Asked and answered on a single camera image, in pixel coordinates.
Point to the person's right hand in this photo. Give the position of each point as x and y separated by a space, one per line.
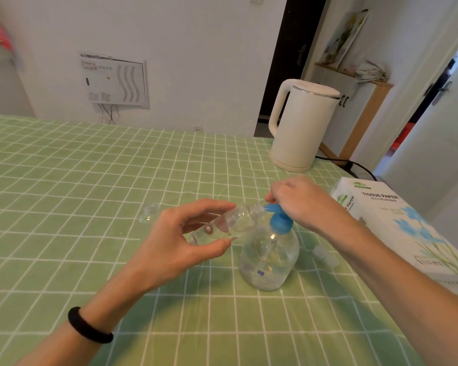
313 205

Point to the person's left hand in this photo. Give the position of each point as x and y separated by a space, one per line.
168 251

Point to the small clear plastic bottle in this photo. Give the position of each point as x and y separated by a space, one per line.
148 214
236 221

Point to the small white bottle cap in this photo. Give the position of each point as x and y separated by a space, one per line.
324 256

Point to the large clear bottle blue pump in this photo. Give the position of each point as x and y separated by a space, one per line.
269 259

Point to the person's left forearm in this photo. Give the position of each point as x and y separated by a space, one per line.
99 320

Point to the person's right forearm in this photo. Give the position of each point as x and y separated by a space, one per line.
408 297

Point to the white tissue paper pack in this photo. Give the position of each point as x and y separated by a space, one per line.
389 221

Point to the cream electric kettle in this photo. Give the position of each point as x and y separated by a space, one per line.
303 127

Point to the white door wooden side cabinet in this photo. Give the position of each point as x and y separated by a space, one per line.
347 114

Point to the green checked tablecloth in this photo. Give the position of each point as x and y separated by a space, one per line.
61 224

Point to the black wrist band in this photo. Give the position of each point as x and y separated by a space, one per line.
87 327

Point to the red object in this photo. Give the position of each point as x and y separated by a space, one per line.
402 135

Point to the crumpled grey paper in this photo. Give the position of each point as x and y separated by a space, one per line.
372 71

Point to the leaning framed picture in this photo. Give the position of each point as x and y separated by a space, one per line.
343 38

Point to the wooden top white cabinet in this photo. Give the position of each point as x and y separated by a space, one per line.
2 91

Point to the white wall panel cover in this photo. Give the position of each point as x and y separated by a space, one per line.
114 80

